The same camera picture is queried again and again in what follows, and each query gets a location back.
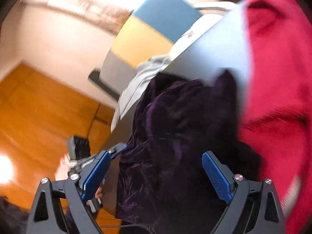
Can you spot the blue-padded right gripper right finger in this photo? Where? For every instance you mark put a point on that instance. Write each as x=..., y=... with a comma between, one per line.
x=252, y=207

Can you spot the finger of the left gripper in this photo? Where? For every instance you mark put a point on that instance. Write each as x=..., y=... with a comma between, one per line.
x=117, y=150

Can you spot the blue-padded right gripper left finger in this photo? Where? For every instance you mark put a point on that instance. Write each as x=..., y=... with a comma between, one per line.
x=46, y=214

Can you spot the dark purple velvet garment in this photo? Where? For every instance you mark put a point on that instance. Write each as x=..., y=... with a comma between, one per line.
x=162, y=185

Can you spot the red fleece garment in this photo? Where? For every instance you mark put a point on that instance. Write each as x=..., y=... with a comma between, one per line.
x=277, y=119

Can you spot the person's left hand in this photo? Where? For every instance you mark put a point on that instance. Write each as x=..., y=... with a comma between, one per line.
x=62, y=174

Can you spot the light grey garment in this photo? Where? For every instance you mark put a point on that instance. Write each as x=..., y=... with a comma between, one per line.
x=146, y=71

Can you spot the blue yellow grey panel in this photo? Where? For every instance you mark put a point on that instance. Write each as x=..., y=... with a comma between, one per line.
x=150, y=31

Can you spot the white printed cloth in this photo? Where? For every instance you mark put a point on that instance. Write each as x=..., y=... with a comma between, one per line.
x=201, y=26

